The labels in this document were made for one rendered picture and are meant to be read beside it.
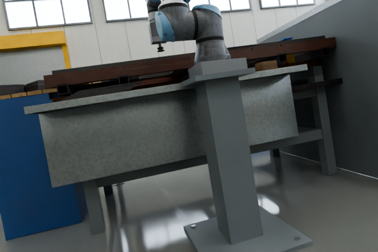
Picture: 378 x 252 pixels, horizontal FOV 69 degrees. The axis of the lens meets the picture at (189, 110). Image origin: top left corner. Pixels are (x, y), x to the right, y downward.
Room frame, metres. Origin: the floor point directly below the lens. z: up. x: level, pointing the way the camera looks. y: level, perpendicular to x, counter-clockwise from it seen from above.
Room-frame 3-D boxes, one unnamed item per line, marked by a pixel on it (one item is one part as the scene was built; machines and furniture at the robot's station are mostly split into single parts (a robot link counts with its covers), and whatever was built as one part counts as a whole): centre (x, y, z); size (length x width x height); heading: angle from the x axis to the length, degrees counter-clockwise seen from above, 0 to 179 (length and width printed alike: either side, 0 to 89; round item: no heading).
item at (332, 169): (1.69, -0.81, 0.34); 0.06 x 0.06 x 0.68; 12
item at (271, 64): (1.45, -0.44, 0.71); 0.10 x 0.06 x 0.05; 114
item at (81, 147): (1.41, 0.05, 0.48); 1.30 x 0.04 x 0.35; 102
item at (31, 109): (1.33, 0.04, 0.67); 1.30 x 0.20 x 0.03; 102
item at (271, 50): (1.49, -0.13, 0.80); 1.62 x 0.04 x 0.06; 102
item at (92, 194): (1.41, 0.57, 0.34); 0.06 x 0.06 x 0.68; 12
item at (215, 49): (1.13, -0.13, 0.78); 0.15 x 0.15 x 0.10
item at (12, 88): (1.91, 1.00, 0.82); 0.80 x 0.40 x 0.06; 12
